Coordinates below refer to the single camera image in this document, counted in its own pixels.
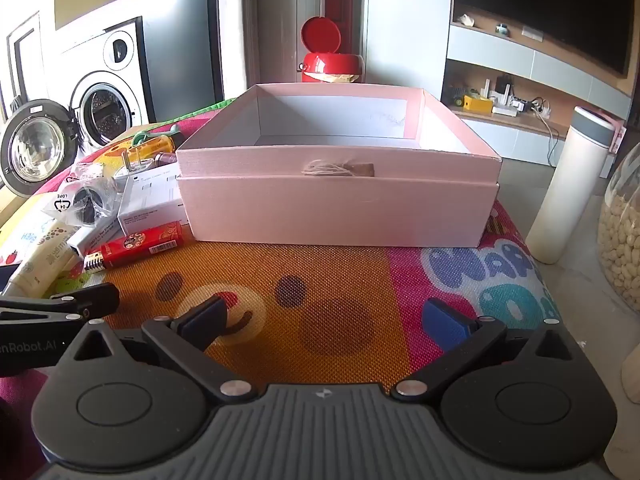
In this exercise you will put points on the white power strip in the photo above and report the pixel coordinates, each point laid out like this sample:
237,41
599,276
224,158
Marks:
520,109

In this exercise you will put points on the white charger plug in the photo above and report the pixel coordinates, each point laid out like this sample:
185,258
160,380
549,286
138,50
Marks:
131,167

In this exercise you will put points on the green toy vehicle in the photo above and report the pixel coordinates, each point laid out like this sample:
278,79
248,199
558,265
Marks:
459,96

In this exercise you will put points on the green plastic clip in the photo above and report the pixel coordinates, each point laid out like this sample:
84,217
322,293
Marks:
141,136

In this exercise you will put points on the pink cardboard box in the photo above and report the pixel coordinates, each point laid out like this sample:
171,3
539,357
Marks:
325,210

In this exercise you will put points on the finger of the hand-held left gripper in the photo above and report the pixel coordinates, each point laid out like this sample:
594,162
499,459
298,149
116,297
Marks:
75,302

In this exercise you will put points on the pink and silver lipstick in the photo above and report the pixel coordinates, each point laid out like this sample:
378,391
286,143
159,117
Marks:
166,159

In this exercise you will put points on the yellow bottle with black cap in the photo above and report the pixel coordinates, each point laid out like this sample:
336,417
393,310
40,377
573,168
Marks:
152,148

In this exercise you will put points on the yellow toy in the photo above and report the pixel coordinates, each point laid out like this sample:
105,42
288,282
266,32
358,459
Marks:
477,104

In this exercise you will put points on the colourful printed mat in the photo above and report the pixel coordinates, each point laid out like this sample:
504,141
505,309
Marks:
325,285

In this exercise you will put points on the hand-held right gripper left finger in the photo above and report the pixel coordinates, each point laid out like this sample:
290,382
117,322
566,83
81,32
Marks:
206,321

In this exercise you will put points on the white cream tube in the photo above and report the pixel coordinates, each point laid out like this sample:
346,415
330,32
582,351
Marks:
40,265

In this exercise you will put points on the red tube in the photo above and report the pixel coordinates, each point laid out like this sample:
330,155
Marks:
140,246

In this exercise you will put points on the white thermos bottle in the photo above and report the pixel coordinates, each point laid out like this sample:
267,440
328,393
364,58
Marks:
565,185

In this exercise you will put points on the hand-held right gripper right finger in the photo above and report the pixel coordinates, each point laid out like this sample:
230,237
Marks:
444,322

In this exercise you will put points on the small white carton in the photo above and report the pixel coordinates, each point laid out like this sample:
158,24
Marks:
97,240

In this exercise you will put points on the white figurine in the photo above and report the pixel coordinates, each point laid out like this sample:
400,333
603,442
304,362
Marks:
467,20

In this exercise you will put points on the clear plastic bag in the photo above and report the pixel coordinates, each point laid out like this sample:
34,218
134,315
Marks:
85,200

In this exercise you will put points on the television cabinet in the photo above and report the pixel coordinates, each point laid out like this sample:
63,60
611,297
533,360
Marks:
480,45

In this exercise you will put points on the silver washing machine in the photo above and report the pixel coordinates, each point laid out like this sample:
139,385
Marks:
115,90

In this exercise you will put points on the flat white carton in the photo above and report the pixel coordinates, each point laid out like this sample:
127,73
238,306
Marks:
150,200

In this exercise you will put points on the black television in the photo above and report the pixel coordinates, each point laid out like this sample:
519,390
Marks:
540,5

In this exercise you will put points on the red trash can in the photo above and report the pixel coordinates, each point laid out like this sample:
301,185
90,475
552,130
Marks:
330,62

